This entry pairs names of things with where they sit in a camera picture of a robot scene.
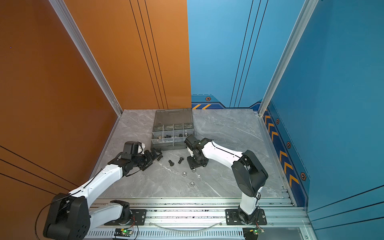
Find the aluminium right table edge rail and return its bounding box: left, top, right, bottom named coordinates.
left=256, top=114, right=298, bottom=207

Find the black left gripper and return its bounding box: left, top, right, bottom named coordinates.
left=132, top=147, right=163, bottom=171

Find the aluminium front rail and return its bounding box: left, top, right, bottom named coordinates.
left=85, top=193, right=317, bottom=240

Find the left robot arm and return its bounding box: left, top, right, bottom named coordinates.
left=43, top=142, right=162, bottom=240

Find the circuit board right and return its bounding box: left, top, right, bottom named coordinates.
left=243, top=228, right=265, bottom=240

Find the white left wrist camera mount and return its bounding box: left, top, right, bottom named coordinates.
left=138, top=143, right=145, bottom=154

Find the aluminium corner post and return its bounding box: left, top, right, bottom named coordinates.
left=49, top=0, right=123, bottom=118
left=258, top=0, right=319, bottom=117

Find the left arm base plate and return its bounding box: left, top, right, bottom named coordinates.
left=104, top=209, right=147, bottom=227

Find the green circuit board left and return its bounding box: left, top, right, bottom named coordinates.
left=113, top=229, right=134, bottom=239

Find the grey plastic organizer box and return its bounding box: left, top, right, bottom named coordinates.
left=151, top=109, right=195, bottom=151

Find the aluminium left corner post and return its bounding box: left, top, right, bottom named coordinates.
left=49, top=0, right=123, bottom=118

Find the white cable on rail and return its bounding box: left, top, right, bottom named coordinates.
left=148, top=221, right=224, bottom=232

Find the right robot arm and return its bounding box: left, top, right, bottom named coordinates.
left=185, top=135, right=269, bottom=225

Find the aluminium right corner post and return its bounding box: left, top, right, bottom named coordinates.
left=258, top=0, right=319, bottom=117

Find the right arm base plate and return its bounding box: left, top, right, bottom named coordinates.
left=225, top=208, right=268, bottom=226

